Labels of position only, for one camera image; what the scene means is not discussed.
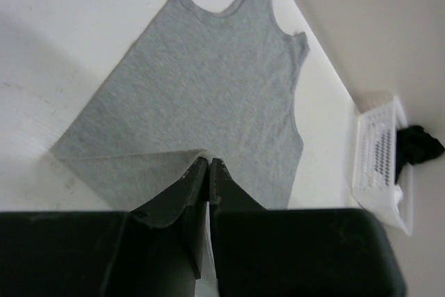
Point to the grey tank top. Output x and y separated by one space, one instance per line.
194 84

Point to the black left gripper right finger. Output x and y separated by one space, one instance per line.
303 252

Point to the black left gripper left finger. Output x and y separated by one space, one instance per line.
154 250

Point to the white plastic laundry basket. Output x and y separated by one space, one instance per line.
375 164

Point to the black crumpled garment in basket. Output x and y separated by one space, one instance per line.
415 146

